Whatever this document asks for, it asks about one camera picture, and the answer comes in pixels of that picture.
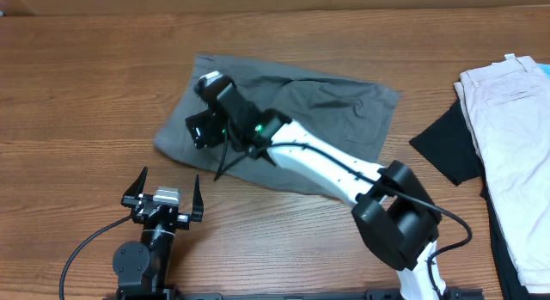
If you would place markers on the light blue cloth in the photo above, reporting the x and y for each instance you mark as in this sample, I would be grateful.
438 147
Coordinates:
545 68

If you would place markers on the grey shorts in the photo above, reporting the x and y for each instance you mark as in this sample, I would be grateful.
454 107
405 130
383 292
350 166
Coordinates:
351 115

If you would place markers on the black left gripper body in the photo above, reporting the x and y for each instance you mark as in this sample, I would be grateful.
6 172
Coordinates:
181 220

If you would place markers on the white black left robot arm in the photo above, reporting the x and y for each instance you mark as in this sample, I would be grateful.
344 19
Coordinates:
142 266

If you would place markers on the light beige folded shorts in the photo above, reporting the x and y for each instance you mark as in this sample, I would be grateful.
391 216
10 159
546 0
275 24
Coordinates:
506 109

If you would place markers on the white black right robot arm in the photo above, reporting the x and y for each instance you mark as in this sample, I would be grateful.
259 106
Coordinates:
395 216

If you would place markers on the black folded garment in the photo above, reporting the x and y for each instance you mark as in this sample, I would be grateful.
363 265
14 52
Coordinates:
447 144

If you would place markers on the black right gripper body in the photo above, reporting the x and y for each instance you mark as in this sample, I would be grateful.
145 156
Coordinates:
210 128

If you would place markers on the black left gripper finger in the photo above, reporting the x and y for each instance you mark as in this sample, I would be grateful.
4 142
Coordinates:
137 187
197 202

